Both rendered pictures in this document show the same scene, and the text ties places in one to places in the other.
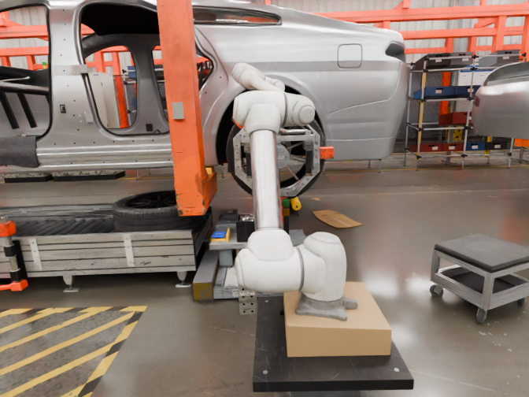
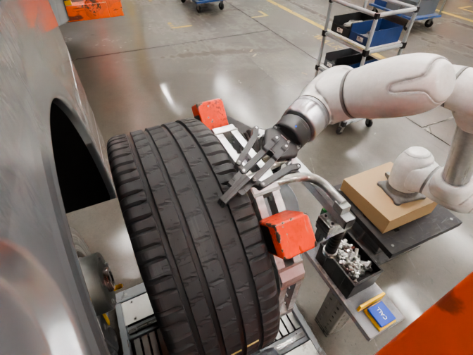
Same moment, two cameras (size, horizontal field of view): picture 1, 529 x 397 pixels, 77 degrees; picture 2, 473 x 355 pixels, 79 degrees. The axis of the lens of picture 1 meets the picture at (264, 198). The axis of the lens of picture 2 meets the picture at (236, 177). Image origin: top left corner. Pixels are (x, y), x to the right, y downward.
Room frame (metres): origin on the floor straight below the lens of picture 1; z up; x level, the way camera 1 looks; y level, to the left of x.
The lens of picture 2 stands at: (2.38, 0.40, 1.56)
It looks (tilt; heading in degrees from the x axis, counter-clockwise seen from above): 44 degrees down; 245
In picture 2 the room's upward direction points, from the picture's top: straight up
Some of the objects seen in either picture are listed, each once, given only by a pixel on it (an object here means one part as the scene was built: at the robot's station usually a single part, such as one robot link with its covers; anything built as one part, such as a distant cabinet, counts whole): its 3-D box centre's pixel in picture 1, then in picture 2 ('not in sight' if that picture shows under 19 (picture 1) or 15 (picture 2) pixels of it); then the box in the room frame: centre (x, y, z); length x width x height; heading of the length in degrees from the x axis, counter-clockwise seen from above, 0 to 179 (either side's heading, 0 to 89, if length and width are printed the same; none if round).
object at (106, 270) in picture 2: not in sight; (108, 279); (2.53, -0.06, 0.85); 0.06 x 0.02 x 0.06; 90
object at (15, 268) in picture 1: (12, 254); not in sight; (1.99, 1.62, 0.30); 0.09 x 0.05 x 0.50; 90
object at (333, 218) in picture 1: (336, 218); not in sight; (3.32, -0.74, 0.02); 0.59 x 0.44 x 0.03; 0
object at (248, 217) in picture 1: (255, 226); (347, 263); (1.73, 0.06, 0.51); 0.20 x 0.14 x 0.13; 91
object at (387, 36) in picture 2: not in sight; (352, 67); (0.45, -1.37, 0.50); 0.53 x 0.42 x 1.00; 90
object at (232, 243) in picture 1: (250, 239); (346, 278); (1.73, 0.09, 0.44); 0.43 x 0.17 x 0.03; 90
